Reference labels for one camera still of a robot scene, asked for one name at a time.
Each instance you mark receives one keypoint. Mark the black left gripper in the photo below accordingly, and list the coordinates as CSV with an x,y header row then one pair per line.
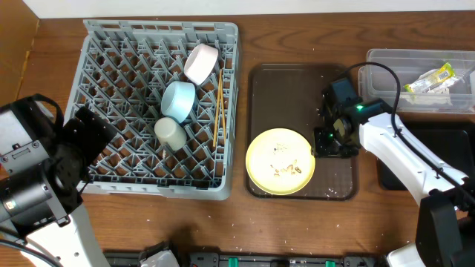
x,y
93,132

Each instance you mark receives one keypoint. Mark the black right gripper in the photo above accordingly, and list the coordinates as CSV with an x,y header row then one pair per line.
x,y
326,142

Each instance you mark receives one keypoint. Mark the yellow plate with crumbs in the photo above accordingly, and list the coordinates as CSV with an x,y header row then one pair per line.
x,y
279,161

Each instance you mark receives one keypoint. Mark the cream white cup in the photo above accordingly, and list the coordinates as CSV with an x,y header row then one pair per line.
x,y
171,133

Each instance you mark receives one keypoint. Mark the yellow green snack wrapper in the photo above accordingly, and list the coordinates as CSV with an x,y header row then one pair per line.
x,y
431,79

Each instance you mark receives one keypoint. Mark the light blue bowl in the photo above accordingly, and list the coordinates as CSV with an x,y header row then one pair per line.
x,y
178,100

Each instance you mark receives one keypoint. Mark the wooden chopstick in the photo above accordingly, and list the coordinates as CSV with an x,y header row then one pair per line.
x,y
223,111
217,109

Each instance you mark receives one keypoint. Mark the pink bowl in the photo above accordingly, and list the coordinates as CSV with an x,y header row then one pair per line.
x,y
200,63

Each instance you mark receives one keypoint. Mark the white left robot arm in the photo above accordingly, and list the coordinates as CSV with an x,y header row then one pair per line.
x,y
42,211

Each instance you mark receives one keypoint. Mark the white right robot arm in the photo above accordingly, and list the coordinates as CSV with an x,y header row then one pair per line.
x,y
444,194

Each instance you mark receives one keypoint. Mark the clear plastic waste bin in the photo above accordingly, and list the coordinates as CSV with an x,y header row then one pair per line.
x,y
455,95

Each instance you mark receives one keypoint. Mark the dark brown serving tray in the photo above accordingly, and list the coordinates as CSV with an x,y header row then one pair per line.
x,y
290,96

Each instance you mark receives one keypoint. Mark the grey plastic dish rack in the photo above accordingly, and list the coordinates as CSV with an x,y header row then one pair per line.
x,y
123,70

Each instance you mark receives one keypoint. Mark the black rectangular bin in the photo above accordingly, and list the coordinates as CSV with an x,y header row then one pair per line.
x,y
452,142

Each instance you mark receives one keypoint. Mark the black equipment rail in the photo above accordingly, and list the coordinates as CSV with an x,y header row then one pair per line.
x,y
215,258

